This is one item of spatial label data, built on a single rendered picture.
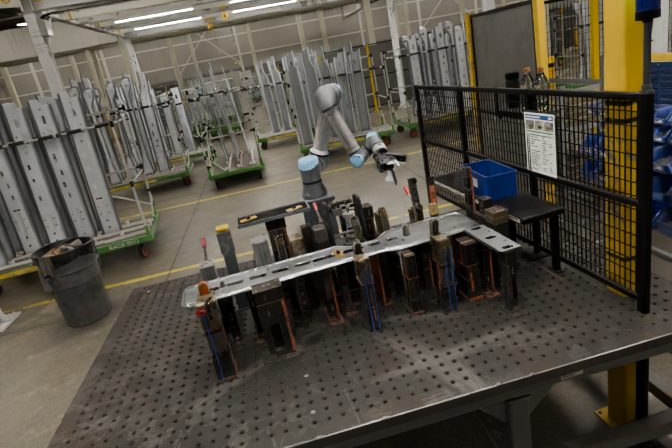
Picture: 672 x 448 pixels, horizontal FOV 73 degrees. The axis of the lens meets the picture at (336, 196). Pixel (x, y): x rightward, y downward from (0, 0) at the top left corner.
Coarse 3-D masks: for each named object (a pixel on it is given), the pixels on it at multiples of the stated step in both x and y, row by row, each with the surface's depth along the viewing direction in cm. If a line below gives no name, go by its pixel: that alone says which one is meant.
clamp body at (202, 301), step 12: (204, 300) 176; (216, 300) 182; (216, 312) 176; (204, 324) 176; (216, 324) 177; (216, 336) 179; (216, 348) 181; (228, 348) 184; (216, 360) 181; (228, 360) 182; (216, 372) 182; (228, 372) 184; (216, 384) 183
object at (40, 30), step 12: (108, 0) 681; (120, 0) 684; (132, 0) 690; (24, 12) 664; (36, 12) 669; (60, 12) 674; (36, 24) 670; (48, 24) 681; (36, 36) 674; (48, 36) 688; (36, 48) 678; (48, 48) 687; (48, 60) 685; (48, 72) 689; (48, 84) 694; (60, 84) 700; (84, 156) 729
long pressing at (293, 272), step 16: (416, 224) 225; (448, 224) 217; (464, 224) 214; (384, 240) 213; (400, 240) 210; (416, 240) 207; (304, 256) 213; (320, 256) 210; (352, 256) 203; (368, 256) 202; (240, 272) 208; (256, 272) 206; (272, 272) 203; (288, 272) 200; (304, 272) 197; (192, 288) 202; (224, 288) 196; (240, 288) 194; (192, 304) 188
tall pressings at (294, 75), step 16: (320, 48) 880; (288, 64) 880; (304, 64) 861; (320, 64) 887; (336, 64) 889; (352, 64) 895; (304, 80) 909; (336, 80) 922; (352, 80) 897; (304, 96) 891; (304, 112) 882; (352, 112) 910; (368, 112) 912; (304, 128) 887; (352, 128) 921; (368, 128) 925; (304, 144) 889
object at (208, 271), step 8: (200, 264) 211; (208, 264) 209; (200, 272) 207; (208, 272) 208; (216, 272) 212; (208, 280) 209; (216, 288) 211; (224, 312) 215; (224, 320) 216; (224, 328) 217
